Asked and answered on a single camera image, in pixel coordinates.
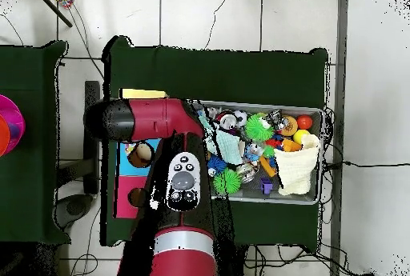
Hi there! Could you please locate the mint green cloth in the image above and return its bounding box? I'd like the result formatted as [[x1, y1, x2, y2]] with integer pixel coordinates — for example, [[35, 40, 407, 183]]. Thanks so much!
[[198, 109, 245, 166]]

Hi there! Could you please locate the shallow mesh bin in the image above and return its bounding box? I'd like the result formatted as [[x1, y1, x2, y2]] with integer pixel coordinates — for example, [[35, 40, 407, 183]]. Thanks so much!
[[191, 99, 324, 206]]

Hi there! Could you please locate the wooden box with three holes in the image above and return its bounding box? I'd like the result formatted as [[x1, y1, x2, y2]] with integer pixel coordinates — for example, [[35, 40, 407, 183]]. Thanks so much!
[[113, 88, 170, 220]]

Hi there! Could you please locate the blue spiky ball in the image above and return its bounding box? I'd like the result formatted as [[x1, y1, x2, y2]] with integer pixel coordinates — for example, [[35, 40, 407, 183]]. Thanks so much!
[[207, 153, 227, 177]]

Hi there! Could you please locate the black and white soccer ball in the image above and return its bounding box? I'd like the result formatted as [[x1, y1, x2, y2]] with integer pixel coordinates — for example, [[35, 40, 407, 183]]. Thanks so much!
[[232, 110, 248, 128]]

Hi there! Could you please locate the small green spiky ball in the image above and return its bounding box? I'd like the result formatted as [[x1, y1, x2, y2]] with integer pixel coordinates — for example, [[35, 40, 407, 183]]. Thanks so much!
[[212, 168, 243, 195]]

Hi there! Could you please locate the large green spiky eyed ball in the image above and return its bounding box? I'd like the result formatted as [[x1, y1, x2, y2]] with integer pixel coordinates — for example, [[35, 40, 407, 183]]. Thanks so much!
[[243, 113, 275, 142]]

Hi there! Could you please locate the cream knitted cloth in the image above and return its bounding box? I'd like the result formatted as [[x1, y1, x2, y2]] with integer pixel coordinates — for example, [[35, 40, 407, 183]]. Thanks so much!
[[274, 133, 321, 196]]

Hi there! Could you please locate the dark green side tablecloth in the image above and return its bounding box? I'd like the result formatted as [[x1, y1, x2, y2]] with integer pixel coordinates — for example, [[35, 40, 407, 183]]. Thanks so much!
[[0, 40, 72, 246]]

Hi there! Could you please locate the pink bowl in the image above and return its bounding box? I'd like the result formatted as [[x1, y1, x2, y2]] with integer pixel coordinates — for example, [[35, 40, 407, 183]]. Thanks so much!
[[0, 94, 26, 158]]

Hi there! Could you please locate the black rod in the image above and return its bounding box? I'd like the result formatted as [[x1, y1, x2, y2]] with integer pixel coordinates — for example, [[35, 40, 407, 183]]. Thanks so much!
[[33, 0, 74, 28]]

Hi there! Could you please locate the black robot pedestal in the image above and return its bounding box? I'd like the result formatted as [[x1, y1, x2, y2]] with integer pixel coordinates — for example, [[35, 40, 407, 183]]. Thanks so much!
[[220, 243, 247, 276]]

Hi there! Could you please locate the thin black floor cable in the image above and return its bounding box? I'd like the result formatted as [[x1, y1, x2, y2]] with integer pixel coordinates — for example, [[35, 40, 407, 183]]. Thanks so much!
[[326, 159, 410, 170]]

